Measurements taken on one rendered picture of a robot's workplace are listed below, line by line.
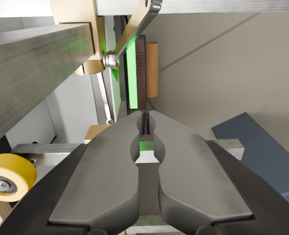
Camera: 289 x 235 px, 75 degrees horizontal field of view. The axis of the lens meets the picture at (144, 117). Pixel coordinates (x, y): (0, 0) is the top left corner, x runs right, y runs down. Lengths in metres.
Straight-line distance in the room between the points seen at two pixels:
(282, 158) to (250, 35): 0.67
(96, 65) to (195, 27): 0.94
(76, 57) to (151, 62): 0.89
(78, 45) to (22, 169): 0.24
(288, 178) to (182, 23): 0.90
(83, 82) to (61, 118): 0.14
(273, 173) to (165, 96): 0.69
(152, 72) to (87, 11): 0.85
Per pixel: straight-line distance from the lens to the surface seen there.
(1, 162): 0.37
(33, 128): 0.55
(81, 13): 0.26
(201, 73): 1.22
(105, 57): 0.28
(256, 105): 1.46
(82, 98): 0.57
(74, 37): 0.19
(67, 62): 0.17
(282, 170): 1.09
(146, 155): 0.36
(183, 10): 0.26
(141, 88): 0.45
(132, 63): 0.43
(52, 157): 0.40
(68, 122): 0.62
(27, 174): 0.37
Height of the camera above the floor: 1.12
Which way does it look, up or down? 61 degrees down
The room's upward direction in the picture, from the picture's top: 178 degrees clockwise
